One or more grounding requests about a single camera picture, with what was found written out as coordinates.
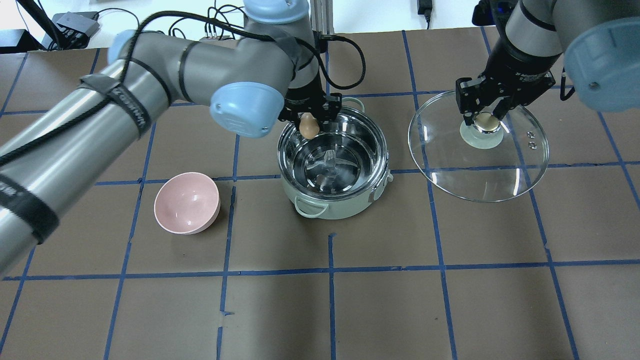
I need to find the brown egg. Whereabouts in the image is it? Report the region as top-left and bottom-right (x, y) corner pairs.
(298, 112), (320, 140)

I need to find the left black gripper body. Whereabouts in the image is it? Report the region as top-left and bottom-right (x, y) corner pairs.
(284, 71), (327, 117)

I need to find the pale green electric pot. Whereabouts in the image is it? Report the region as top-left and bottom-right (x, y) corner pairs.
(278, 96), (394, 220)

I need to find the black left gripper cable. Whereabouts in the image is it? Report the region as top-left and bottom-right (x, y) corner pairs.
(0, 11), (367, 168)

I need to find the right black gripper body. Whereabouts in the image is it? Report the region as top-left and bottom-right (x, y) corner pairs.
(476, 35), (557, 111)

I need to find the aluminium frame post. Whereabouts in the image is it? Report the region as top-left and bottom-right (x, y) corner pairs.
(310, 0), (335, 39)

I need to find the glass pot lid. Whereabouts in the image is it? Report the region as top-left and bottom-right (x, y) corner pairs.
(407, 90), (550, 203)

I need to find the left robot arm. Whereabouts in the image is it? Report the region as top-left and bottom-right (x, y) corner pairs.
(0, 0), (341, 275)

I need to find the pink bowl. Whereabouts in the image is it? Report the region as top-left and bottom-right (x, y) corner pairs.
(153, 172), (221, 235)

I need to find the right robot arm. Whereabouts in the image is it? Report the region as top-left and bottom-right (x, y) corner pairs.
(455, 0), (640, 126)

